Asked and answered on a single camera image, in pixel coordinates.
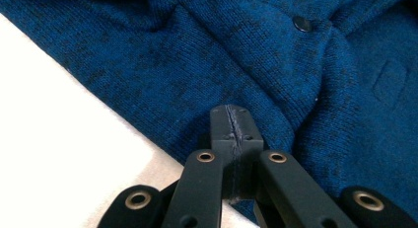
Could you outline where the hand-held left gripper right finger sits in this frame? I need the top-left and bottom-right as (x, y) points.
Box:
(227, 104), (265, 201)

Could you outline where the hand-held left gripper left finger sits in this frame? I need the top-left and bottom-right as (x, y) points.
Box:
(209, 104), (239, 201)

